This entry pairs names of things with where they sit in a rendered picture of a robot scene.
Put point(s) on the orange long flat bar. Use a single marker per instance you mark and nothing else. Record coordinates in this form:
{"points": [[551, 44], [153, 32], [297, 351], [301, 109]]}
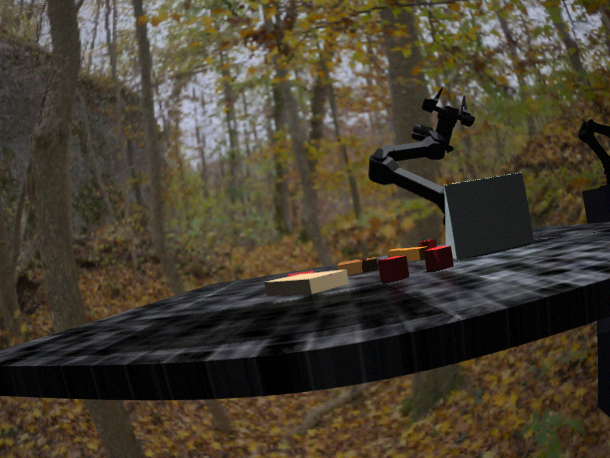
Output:
{"points": [[416, 253]]}

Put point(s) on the red square block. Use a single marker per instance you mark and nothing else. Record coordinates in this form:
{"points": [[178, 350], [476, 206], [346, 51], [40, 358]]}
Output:
{"points": [[393, 268], [438, 258], [431, 243]]}

